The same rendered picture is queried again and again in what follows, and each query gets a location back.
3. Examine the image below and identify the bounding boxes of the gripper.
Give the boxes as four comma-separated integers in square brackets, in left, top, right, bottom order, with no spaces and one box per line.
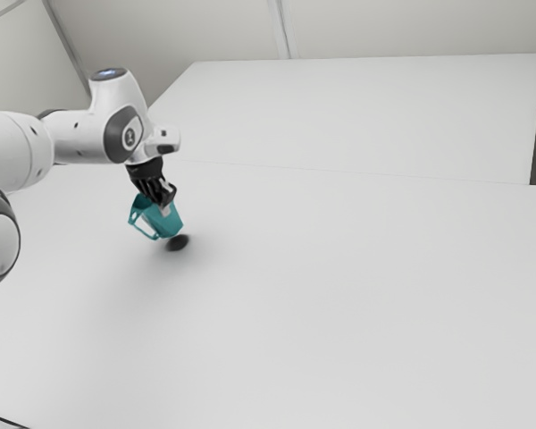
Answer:
[124,156,179,219]

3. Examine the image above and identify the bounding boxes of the teal faceted mug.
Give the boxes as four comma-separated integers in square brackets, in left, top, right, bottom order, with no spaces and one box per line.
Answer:
[127,192,185,240]

